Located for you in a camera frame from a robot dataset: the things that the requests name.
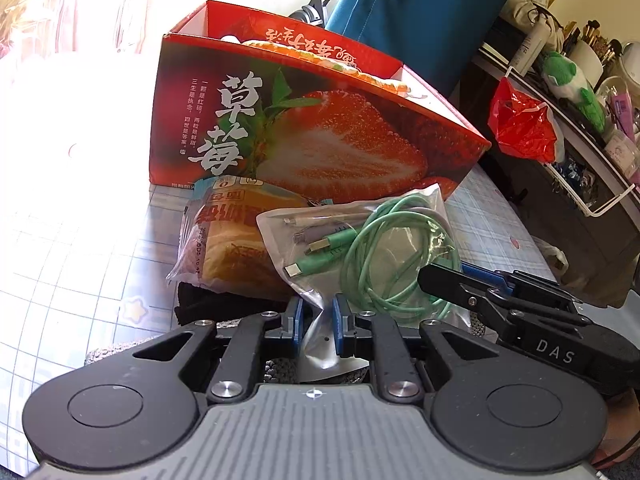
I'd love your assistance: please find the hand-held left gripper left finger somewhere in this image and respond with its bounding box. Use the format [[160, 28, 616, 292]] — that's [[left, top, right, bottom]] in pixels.
[[131, 297, 305, 404]]

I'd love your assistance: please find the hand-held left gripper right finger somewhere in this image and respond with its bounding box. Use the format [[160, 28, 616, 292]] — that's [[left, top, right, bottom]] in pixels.
[[332, 295, 501, 404]]

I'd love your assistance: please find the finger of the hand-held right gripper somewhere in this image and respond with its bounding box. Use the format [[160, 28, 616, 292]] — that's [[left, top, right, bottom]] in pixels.
[[459, 261, 577, 307], [418, 261, 507, 320]]

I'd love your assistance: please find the clear bag of green cables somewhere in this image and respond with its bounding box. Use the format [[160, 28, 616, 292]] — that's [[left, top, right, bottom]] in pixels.
[[256, 183, 473, 386]]

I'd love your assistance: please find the red strawberry print cardboard box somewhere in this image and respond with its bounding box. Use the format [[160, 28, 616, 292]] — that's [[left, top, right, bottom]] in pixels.
[[147, 0, 492, 203]]

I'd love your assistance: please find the black knit cloth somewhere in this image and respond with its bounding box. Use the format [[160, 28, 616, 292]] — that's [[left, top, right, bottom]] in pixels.
[[174, 281, 293, 328]]

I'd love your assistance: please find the dark desk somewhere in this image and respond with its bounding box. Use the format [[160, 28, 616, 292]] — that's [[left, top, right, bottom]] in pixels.
[[457, 52, 640, 308]]

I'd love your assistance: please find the packaged bread loaf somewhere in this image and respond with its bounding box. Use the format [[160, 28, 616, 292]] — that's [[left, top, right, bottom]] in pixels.
[[166, 175, 313, 303]]

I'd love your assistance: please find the red plastic bag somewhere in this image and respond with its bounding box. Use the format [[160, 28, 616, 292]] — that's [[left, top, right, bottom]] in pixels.
[[488, 76, 559, 164]]

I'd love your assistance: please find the grey knitted cloth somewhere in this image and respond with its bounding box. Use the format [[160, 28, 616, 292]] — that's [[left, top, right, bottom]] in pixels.
[[84, 341, 301, 387]]

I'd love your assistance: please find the green white plush toy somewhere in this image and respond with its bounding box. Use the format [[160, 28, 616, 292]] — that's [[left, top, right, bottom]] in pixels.
[[541, 51, 607, 132]]

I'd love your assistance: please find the plaid tablecloth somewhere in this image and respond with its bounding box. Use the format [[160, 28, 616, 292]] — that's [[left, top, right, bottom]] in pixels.
[[0, 157, 557, 476]]

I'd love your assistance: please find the white brush holder cup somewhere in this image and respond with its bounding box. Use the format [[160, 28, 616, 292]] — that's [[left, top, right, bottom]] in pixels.
[[569, 39, 617, 89]]

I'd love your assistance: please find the white spray bottle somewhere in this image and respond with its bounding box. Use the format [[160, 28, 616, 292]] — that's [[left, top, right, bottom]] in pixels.
[[509, 24, 549, 77]]

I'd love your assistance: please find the white round mirror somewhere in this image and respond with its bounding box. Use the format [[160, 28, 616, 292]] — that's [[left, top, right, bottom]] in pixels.
[[619, 41, 640, 82]]

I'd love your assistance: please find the blue curtain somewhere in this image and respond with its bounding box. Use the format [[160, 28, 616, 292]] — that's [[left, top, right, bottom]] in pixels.
[[324, 0, 529, 108]]

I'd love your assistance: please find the white wire rack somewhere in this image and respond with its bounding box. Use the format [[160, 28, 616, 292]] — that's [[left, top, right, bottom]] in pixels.
[[476, 41, 640, 219]]

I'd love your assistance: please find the white drawstring bag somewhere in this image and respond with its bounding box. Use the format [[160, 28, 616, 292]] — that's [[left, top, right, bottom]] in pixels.
[[501, 0, 564, 37]]

